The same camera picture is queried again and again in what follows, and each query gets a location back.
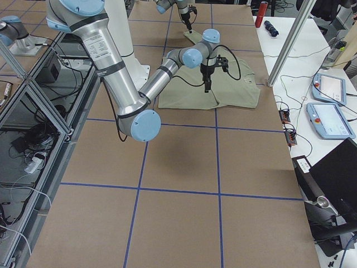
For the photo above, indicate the dark blue folded cloth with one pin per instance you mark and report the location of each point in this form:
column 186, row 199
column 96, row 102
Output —
column 271, row 29

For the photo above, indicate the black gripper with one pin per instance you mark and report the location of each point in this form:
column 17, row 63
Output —
column 186, row 18
column 206, row 70

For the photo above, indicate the lower teach pendant tablet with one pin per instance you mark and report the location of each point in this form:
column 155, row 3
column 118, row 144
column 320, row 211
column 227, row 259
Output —
column 329, row 121

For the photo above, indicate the black laptop computer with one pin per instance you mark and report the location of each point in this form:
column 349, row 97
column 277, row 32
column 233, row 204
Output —
column 335, row 175

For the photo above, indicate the white power adapter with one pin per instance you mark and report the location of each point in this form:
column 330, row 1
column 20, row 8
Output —
column 34, row 164

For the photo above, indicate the red cylindrical bottle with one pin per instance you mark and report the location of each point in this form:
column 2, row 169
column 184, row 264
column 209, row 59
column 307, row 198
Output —
column 261, row 12

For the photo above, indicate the aluminium frame post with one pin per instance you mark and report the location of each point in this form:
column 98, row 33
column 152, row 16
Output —
column 292, row 36

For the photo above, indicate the upper teach pendant tablet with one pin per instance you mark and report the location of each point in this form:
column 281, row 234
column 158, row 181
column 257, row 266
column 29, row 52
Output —
column 329, row 88

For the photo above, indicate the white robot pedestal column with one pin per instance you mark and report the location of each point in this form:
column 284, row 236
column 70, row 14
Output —
column 119, row 29

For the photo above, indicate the orange black connector board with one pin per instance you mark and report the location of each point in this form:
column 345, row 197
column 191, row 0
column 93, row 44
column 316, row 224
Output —
column 289, row 129

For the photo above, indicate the white labelled black box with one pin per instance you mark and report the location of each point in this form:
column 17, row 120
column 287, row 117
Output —
column 304, row 165

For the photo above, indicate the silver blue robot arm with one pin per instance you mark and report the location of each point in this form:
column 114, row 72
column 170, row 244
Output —
column 12, row 28
column 89, row 21

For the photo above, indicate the teach pendant tablet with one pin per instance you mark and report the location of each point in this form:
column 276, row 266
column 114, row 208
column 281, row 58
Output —
column 329, row 121
column 329, row 88

